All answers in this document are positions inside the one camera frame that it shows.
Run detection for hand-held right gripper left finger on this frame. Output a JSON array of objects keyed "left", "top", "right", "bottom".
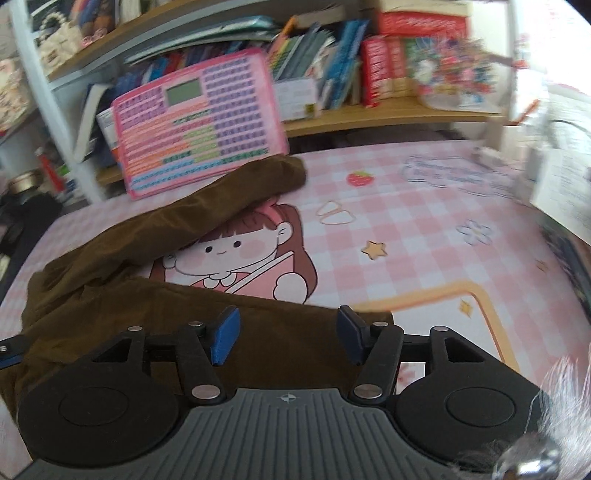
[{"left": 85, "top": 306, "right": 242, "bottom": 403}]

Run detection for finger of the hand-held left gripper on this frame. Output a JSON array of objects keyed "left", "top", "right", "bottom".
[{"left": 0, "top": 336, "right": 34, "bottom": 370}]

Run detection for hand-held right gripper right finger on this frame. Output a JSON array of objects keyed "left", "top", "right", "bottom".
[{"left": 336, "top": 305, "right": 497, "bottom": 408}]

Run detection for brown corduroy pants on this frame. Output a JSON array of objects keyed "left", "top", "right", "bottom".
[{"left": 0, "top": 154, "right": 395, "bottom": 418}]

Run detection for pink checkered cartoon table mat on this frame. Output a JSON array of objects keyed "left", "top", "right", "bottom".
[{"left": 0, "top": 138, "right": 591, "bottom": 462}]

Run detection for black side table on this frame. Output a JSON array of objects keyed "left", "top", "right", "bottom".
[{"left": 0, "top": 193, "right": 63, "bottom": 296}]

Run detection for gold round tin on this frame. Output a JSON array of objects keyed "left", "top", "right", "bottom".
[{"left": 7, "top": 170, "right": 47, "bottom": 195}]

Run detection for red bottle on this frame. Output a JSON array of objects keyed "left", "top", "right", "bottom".
[{"left": 37, "top": 150, "right": 63, "bottom": 195}]

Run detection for pink learning tablet toy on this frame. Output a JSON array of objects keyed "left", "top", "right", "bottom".
[{"left": 110, "top": 48, "right": 291, "bottom": 201}]

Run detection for white-framed wooden bookshelf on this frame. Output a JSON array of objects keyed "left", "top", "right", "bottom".
[{"left": 9, "top": 0, "right": 513, "bottom": 204}]

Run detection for shiny round bead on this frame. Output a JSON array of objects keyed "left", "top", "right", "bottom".
[{"left": 492, "top": 434, "right": 561, "bottom": 480}]

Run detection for white fluffy sleeve cuff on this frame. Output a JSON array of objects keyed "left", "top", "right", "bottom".
[{"left": 462, "top": 355, "right": 591, "bottom": 480}]

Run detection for small white box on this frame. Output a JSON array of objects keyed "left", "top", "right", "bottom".
[{"left": 272, "top": 76, "right": 321, "bottom": 121}]

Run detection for floral fabric bag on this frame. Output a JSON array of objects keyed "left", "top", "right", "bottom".
[{"left": 0, "top": 58, "right": 35, "bottom": 132}]

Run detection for white paper sheets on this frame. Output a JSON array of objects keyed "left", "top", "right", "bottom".
[{"left": 529, "top": 150, "right": 591, "bottom": 241}]

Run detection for red book set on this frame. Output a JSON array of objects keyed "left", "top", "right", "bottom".
[{"left": 360, "top": 36, "right": 416, "bottom": 109}]

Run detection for row of colourful books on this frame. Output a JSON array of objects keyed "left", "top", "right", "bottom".
[{"left": 85, "top": 16, "right": 370, "bottom": 158}]

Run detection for colourful floral pouch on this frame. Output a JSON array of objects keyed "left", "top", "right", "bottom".
[{"left": 406, "top": 34, "right": 506, "bottom": 114}]

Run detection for red flat box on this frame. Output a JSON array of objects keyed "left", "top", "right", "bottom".
[{"left": 379, "top": 11, "right": 469, "bottom": 38}]

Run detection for white pearl-handled handbag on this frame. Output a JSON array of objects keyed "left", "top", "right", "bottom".
[{"left": 34, "top": 11, "right": 86, "bottom": 75}]

